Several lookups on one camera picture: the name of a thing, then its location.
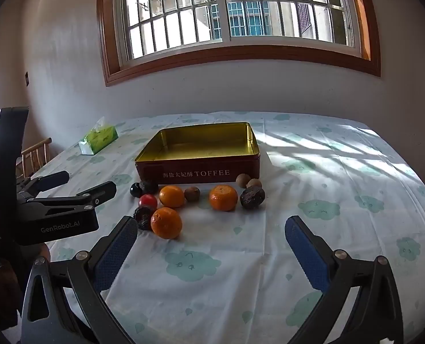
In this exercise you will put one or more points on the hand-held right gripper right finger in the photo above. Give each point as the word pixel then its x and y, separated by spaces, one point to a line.
pixel 305 254

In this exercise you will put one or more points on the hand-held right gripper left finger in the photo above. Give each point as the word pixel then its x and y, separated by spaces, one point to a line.
pixel 115 254

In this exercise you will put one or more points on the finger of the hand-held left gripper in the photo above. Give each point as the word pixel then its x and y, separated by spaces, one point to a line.
pixel 97 195
pixel 51 180

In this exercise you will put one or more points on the dark round plum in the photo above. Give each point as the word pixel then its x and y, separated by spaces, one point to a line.
pixel 136 189

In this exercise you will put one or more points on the wrinkled dark passion fruit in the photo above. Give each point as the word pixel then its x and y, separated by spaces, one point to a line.
pixel 149 186
pixel 143 218
pixel 252 198

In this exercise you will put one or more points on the small red fruit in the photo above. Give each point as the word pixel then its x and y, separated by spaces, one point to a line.
pixel 148 200

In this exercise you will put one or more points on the orange mandarin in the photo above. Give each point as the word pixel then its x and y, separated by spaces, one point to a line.
pixel 223 197
pixel 166 223
pixel 172 196

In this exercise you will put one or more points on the brown longan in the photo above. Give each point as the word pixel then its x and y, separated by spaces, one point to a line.
pixel 242 180
pixel 255 183
pixel 192 194

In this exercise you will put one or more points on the red and gold tin box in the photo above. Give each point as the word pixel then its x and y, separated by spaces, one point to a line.
pixel 198 143

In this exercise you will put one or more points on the wooden chair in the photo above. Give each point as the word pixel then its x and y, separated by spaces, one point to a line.
pixel 36 154

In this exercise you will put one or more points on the green tissue box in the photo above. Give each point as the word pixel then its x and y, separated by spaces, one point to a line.
pixel 97 139

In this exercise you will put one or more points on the wooden framed barred window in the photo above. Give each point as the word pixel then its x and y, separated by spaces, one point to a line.
pixel 234 57

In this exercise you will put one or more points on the dark wall switch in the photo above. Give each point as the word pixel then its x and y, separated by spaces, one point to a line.
pixel 26 78

